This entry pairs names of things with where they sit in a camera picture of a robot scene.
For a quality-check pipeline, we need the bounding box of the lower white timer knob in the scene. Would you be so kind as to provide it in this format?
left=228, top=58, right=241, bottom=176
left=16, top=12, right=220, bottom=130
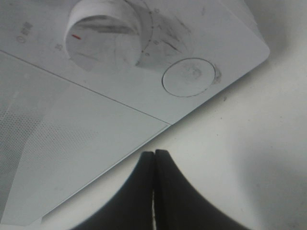
left=64, top=0, right=142, bottom=73

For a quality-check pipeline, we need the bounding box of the round white door release button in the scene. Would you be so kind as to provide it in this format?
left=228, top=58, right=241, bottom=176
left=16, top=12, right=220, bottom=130
left=162, top=57, right=216, bottom=97

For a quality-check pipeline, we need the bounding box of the white microwave door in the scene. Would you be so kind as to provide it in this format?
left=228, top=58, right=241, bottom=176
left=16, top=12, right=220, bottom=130
left=0, top=53, right=167, bottom=226

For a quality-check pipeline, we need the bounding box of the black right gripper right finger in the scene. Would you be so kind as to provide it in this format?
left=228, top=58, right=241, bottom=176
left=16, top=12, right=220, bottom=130
left=153, top=149, right=242, bottom=230

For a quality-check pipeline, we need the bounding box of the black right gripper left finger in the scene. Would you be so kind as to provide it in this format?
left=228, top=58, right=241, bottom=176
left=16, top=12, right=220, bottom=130
left=76, top=152, right=155, bottom=230

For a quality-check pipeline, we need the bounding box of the white microwave oven body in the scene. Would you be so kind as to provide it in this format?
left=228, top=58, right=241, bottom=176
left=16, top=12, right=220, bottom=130
left=0, top=0, right=271, bottom=226

